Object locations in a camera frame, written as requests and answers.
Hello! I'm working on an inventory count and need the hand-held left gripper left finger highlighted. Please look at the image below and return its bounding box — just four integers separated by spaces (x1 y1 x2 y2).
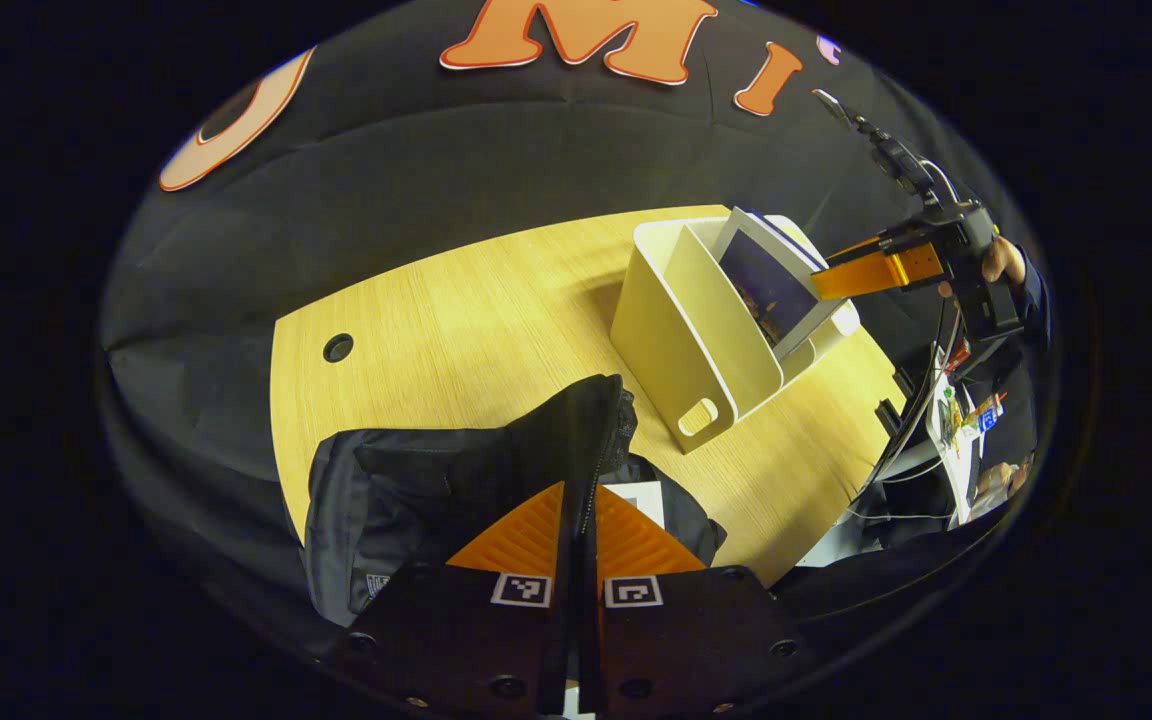
334 480 569 717

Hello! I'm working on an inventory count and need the white plastic bookshelf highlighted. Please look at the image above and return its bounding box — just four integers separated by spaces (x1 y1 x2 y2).
609 205 862 456

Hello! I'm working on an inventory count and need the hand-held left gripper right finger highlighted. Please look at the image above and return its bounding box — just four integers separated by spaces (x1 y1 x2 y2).
584 483 809 717

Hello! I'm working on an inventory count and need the dark blue book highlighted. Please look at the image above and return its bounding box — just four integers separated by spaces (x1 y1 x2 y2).
714 207 847 361

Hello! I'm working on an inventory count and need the cluttered white side desk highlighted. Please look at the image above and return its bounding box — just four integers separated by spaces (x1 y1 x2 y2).
921 340 1037 526

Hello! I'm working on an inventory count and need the black schoolbag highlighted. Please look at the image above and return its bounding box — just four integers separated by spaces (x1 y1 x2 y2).
304 373 727 626

